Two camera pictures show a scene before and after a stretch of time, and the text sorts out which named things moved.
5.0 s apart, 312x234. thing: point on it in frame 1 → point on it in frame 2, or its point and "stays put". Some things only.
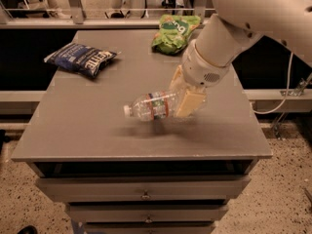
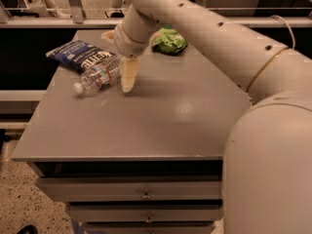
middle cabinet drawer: (144, 213) stays put
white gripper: (200, 69) → (127, 45)
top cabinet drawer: (142, 188) stays put
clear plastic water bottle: (155, 105) → (100, 77)
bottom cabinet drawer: (149, 227) stays put
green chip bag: (174, 32) stays put
